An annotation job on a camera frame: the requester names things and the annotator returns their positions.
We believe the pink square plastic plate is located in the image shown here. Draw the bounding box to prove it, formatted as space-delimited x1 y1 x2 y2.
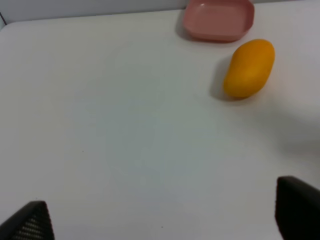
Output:
182 0 255 42

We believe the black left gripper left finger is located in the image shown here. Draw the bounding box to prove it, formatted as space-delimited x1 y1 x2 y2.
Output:
0 200 55 240

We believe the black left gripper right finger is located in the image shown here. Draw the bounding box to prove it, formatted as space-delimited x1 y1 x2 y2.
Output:
275 176 320 240

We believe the yellow toy mango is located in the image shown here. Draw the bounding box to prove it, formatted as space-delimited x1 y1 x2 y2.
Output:
223 39 276 98

